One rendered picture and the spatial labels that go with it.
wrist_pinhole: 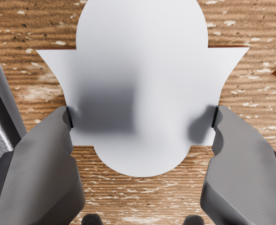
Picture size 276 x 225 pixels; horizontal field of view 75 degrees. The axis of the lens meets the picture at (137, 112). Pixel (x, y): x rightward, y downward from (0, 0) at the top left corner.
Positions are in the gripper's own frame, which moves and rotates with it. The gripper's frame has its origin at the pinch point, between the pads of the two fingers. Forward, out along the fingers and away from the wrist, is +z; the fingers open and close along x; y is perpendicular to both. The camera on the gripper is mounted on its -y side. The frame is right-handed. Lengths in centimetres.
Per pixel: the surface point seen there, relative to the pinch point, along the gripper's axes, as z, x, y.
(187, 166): 0.6, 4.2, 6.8
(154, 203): 0.4, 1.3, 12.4
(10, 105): 2.3, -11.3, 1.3
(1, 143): 2.7, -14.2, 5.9
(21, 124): 2.3, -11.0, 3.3
